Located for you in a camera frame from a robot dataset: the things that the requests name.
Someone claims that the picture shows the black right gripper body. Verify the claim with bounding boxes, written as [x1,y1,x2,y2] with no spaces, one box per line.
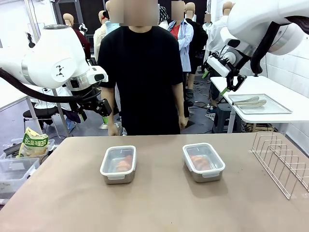
[228,63,241,78]

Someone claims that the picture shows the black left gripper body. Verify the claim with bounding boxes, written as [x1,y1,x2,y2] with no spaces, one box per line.
[76,95,104,113]

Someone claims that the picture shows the metal serving tongs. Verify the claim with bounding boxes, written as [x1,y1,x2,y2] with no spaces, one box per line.
[233,96,267,107]

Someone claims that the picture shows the perforated metal baking tray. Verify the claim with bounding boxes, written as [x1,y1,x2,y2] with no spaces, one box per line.
[228,93,293,115]

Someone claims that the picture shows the clear plastic container lid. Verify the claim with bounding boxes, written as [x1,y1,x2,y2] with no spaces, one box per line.
[182,142,226,178]
[99,145,137,180]

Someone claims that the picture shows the golden croissant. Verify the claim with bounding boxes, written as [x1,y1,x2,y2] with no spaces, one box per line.
[189,154,211,171]
[117,154,133,172]

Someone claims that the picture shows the person's right forearm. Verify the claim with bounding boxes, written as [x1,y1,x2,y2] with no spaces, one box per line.
[105,101,119,126]

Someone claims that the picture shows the person's left forearm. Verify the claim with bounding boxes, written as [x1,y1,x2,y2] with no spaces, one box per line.
[174,101,186,119]

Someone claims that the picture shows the person's right hand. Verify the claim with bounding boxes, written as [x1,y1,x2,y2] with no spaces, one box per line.
[107,123,119,137]

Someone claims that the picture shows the person's left hand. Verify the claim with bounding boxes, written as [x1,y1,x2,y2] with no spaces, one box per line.
[178,116,188,131]

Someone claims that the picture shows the dark purple garment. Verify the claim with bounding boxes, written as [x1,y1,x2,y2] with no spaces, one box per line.
[64,108,82,124]

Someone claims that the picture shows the mannequin in black coat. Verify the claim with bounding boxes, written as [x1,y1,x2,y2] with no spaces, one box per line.
[185,2,209,73]

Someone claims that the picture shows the mannequin in blue open shirt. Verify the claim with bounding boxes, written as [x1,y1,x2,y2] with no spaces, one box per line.
[169,1,195,73]

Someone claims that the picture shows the dark grey stool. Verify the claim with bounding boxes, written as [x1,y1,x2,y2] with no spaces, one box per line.
[213,103,235,133]

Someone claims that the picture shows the mannequin in white shirt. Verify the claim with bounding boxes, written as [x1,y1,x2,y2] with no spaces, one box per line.
[204,1,234,73]

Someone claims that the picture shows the black office chair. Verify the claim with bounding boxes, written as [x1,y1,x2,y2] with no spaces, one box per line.
[23,106,65,136]

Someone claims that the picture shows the clear plastic storage bin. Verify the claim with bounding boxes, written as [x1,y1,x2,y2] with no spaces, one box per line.
[0,157,41,194]
[2,138,57,160]

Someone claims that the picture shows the white garment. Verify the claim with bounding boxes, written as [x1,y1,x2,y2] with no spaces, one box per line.
[31,87,73,112]

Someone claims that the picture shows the person in black t-shirt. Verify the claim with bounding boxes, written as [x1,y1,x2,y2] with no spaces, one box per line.
[98,0,188,136]

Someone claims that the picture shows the green and white snack bag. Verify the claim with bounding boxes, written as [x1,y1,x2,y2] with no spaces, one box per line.
[16,127,50,159]

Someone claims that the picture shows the narrow rectangular steel container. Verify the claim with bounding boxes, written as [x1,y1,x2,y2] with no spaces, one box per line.
[100,146,136,185]

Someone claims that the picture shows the white table with grey legs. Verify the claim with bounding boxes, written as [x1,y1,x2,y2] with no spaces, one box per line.
[0,78,72,137]

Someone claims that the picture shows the wide rectangular steel container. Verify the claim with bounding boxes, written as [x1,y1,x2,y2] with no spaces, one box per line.
[183,144,225,184]

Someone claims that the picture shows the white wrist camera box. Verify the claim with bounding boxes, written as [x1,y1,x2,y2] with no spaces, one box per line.
[207,55,230,77]

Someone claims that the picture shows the metal wire lid rack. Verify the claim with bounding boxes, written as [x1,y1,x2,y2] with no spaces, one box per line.
[251,131,309,200]

